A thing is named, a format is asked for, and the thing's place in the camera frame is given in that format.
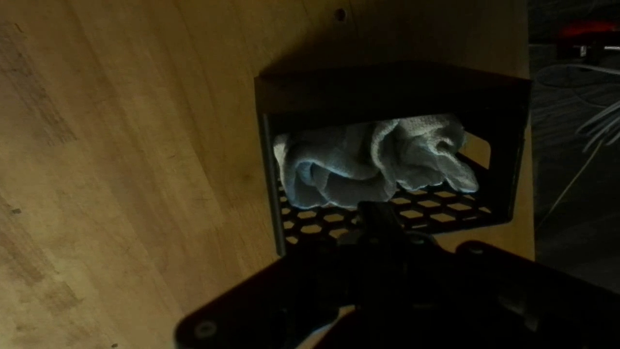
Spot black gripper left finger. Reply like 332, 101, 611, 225
172, 199, 389, 349

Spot light blue towel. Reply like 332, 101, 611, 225
270, 114, 480, 209

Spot black plastic box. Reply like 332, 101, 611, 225
253, 60, 534, 258

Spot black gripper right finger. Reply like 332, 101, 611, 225
379, 199, 620, 349

